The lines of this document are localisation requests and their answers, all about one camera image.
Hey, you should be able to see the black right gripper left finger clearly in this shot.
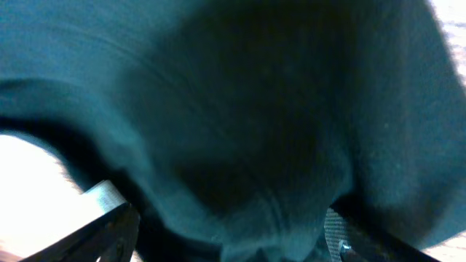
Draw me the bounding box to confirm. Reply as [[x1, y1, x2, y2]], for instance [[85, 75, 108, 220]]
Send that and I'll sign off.
[[21, 180, 140, 262]]

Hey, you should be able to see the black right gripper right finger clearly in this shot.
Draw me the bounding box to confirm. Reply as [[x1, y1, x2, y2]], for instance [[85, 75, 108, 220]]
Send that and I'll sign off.
[[324, 205, 440, 262]]

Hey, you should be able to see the black t-shirt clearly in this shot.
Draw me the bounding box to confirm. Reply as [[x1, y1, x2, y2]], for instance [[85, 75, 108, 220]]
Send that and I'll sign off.
[[1, 0, 465, 261]]

